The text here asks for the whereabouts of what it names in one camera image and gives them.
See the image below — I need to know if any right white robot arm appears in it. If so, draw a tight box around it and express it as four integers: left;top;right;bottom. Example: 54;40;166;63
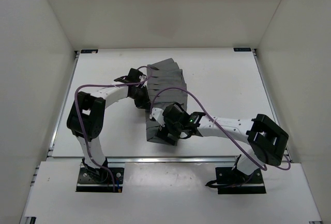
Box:
149;108;289;183

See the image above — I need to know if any aluminium front rail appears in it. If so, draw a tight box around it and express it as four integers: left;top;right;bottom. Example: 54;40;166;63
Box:
107;156;236;163

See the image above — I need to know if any right blue corner label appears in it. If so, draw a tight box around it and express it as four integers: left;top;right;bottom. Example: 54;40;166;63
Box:
233;48;251;52

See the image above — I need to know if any left blue corner label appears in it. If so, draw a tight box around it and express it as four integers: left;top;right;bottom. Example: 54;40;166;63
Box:
80;49;98;54

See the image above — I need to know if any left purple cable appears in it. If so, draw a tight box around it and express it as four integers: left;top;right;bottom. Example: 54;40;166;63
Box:
73;65;151;192

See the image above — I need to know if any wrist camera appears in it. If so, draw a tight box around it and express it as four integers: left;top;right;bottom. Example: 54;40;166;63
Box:
149;102;189;127
126;68;144;83

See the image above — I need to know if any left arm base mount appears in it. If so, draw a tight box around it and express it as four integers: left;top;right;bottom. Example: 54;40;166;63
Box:
76;163;125;193

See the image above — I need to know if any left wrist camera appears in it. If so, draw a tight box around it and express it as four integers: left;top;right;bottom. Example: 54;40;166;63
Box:
126;68;144;83

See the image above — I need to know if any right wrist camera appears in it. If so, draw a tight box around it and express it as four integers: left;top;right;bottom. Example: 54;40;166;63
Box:
149;102;189;127

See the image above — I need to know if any blue corner label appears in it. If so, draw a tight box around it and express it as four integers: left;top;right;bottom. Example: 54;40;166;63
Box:
80;49;98;54
233;48;251;52

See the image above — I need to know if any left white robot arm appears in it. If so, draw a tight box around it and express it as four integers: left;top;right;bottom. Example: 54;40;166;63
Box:
67;79;150;182

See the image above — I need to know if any grey pleated skirt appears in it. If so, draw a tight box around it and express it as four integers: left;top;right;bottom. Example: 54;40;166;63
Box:
145;58;188;145

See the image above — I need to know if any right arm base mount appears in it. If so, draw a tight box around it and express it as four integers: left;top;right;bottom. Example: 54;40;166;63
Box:
205;167;266;195

